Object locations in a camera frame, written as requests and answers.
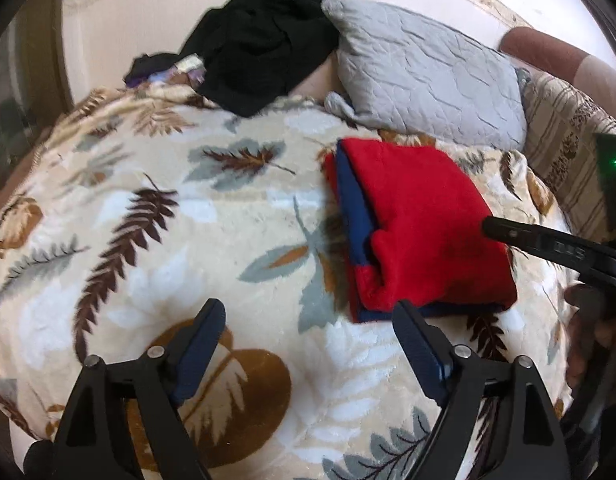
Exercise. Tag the red and blue knit garment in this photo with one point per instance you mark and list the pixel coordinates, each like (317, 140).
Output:
(417, 220)

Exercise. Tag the person's right hand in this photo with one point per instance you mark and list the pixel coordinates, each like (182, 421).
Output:
(582, 350)

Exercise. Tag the dark wooden furniture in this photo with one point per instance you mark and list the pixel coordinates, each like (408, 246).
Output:
(23, 85)

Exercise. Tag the leaf print fleece blanket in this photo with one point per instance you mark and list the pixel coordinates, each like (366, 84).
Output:
(163, 260)

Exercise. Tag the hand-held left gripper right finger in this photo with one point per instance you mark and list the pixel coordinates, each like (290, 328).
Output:
(425, 355)

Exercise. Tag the dark and purple cloth pile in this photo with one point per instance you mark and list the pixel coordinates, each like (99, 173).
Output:
(153, 66)

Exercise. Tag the grey quilted pillow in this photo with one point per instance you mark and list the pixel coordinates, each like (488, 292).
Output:
(427, 75)

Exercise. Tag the brown padded bolster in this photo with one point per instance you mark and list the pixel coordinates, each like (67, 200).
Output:
(552, 50)

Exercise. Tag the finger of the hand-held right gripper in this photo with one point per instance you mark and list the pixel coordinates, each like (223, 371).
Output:
(537, 240)

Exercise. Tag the black garment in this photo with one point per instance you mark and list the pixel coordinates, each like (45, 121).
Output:
(258, 45)

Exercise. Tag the beige pillow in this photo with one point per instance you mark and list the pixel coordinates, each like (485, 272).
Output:
(313, 82)

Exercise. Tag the striped patterned cushion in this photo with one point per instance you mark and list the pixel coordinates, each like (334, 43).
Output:
(567, 145)

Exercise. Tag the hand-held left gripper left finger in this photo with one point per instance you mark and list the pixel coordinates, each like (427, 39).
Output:
(200, 355)

